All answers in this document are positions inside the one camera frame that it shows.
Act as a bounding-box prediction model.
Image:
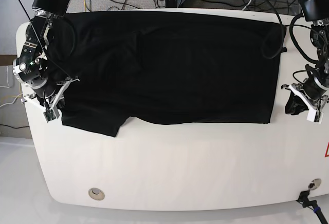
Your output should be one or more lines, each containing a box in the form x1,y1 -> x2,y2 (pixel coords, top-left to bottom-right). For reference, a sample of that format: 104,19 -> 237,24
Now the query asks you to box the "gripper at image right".
281,77 -> 328,115

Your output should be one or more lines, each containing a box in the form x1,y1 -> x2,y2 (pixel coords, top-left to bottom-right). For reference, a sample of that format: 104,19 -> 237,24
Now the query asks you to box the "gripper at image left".
20,77 -> 80,113

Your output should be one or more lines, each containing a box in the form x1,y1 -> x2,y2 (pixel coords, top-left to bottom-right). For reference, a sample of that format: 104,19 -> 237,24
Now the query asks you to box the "black T-shirt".
48,11 -> 281,137

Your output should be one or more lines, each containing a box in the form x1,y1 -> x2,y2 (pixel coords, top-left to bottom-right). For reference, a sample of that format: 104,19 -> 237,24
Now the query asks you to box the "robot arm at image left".
12,0 -> 76,119

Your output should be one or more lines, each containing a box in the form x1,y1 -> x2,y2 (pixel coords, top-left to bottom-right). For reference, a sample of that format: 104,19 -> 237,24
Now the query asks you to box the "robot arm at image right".
280,0 -> 328,122

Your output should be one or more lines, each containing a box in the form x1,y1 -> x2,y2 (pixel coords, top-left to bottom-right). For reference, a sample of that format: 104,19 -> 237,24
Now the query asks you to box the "red warning triangle sticker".
324,143 -> 329,158

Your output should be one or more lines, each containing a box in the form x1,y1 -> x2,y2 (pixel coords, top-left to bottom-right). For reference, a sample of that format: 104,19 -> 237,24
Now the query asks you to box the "metal table grommet right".
308,178 -> 322,191

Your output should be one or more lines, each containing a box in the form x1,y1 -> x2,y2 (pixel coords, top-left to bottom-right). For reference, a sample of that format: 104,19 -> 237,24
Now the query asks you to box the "metal table grommet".
88,188 -> 105,201
308,178 -> 322,191

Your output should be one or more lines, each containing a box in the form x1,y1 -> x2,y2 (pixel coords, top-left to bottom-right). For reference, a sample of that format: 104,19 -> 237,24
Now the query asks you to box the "metal table grommet left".
88,188 -> 105,201

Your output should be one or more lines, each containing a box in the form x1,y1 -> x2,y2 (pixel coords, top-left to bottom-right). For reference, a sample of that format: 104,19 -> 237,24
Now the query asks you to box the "wrist camera at image left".
43,108 -> 60,122

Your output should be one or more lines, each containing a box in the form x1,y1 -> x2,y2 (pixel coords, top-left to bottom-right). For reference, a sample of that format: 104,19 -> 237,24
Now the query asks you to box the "wrist camera at image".
306,109 -> 323,124
43,108 -> 60,122

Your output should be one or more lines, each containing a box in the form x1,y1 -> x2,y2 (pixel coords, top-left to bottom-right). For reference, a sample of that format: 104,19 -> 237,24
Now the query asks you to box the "wrist camera at image right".
306,109 -> 323,124

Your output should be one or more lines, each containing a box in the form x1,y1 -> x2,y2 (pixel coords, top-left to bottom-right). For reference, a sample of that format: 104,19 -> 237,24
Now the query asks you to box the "white cable left floor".
0,66 -> 23,108

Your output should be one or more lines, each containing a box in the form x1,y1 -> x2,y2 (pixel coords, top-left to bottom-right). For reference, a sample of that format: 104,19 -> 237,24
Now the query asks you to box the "black clamp with cable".
296,190 -> 328,224

